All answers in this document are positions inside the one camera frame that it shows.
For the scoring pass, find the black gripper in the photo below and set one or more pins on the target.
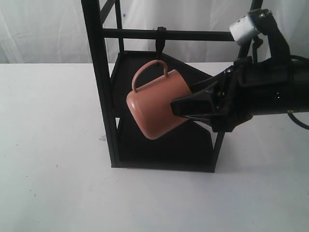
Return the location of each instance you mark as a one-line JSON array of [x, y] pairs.
[[255, 88]]

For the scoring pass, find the terracotta pink mug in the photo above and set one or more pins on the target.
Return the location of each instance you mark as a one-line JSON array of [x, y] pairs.
[[150, 103]]

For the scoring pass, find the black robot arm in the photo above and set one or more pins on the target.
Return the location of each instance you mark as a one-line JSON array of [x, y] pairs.
[[280, 52]]

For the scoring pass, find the black metal mug rack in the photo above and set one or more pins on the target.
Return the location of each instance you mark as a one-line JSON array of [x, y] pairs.
[[188, 147]]

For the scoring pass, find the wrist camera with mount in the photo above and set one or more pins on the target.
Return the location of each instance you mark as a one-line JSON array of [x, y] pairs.
[[246, 28]]

